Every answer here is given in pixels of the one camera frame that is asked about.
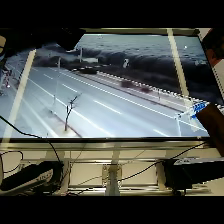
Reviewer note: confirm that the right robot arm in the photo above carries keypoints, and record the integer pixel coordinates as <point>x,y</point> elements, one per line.
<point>186,174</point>

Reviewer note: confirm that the heap of clothes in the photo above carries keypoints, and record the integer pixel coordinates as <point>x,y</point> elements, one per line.
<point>216,43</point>

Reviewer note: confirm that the silver frame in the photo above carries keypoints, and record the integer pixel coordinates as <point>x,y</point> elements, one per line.
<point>113,146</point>

